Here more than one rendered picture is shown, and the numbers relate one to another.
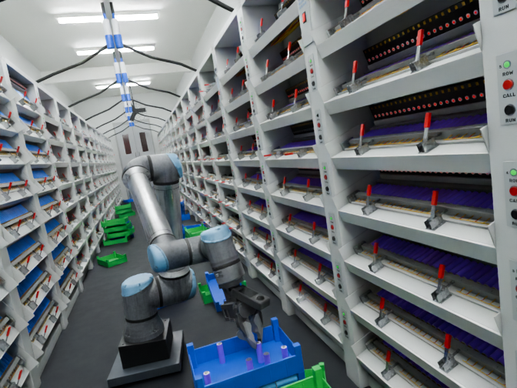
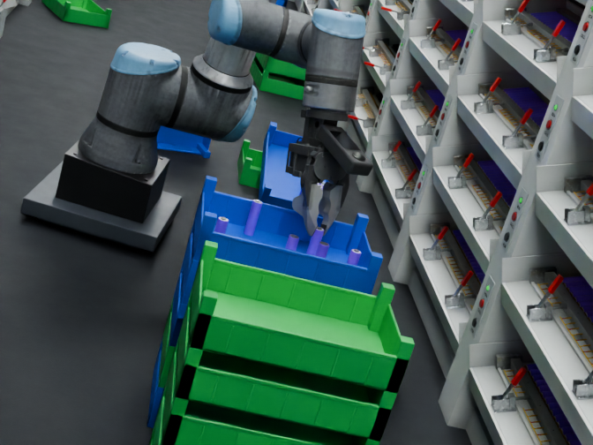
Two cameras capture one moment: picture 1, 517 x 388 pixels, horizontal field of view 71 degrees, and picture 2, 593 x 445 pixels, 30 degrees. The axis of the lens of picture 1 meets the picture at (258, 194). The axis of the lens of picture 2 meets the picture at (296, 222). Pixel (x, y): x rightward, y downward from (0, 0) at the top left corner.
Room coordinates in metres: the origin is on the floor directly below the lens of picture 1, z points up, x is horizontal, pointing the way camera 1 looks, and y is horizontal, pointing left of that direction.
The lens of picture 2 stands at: (-0.75, -0.11, 1.01)
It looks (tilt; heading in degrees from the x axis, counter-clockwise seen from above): 19 degrees down; 7
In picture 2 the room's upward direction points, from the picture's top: 17 degrees clockwise
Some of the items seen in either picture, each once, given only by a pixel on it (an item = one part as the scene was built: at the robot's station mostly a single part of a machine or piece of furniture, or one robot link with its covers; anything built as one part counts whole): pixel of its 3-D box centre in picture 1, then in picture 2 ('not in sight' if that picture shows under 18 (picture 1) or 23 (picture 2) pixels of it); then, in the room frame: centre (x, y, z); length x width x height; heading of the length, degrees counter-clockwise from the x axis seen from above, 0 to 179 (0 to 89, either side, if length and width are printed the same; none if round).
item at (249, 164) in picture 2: (221, 287); (288, 172); (2.41, 0.35, 0.04); 0.30 x 0.20 x 0.08; 107
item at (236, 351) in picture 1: (242, 356); (285, 236); (1.01, 0.12, 0.36); 0.30 x 0.20 x 0.08; 107
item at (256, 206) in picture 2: (221, 352); (252, 217); (1.05, 0.19, 0.36); 0.02 x 0.02 x 0.06
